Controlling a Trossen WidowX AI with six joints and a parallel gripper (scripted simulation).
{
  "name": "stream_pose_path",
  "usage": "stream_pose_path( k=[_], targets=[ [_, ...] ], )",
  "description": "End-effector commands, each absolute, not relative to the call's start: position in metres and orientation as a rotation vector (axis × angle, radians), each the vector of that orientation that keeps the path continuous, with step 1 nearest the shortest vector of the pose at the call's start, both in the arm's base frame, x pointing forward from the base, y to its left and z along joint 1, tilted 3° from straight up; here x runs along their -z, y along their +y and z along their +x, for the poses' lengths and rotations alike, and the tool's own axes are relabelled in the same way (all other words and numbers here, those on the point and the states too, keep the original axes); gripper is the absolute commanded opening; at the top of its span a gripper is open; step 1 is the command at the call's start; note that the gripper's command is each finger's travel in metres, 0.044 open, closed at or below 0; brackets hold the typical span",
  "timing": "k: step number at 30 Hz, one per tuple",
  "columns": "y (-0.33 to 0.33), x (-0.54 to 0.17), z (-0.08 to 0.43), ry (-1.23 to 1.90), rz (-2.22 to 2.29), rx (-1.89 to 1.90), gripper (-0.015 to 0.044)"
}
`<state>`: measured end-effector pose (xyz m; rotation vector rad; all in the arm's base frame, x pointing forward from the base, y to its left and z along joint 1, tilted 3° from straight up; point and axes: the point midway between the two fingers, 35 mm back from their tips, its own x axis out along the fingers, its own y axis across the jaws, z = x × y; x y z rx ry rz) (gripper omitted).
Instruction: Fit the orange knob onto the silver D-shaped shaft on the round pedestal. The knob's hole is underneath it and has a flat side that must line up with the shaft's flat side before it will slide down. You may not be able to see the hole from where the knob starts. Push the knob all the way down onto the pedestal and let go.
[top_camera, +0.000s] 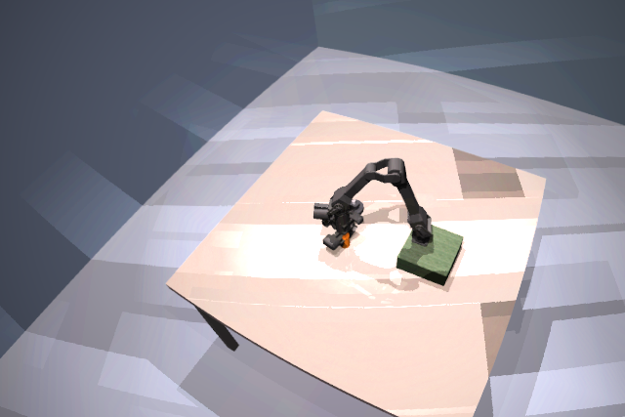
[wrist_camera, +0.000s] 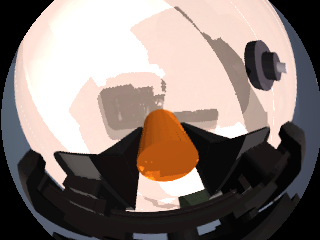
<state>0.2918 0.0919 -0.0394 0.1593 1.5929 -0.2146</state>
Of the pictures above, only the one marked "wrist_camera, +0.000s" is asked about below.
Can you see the orange knob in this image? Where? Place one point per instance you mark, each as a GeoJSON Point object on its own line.
{"type": "Point", "coordinates": [165, 151]}

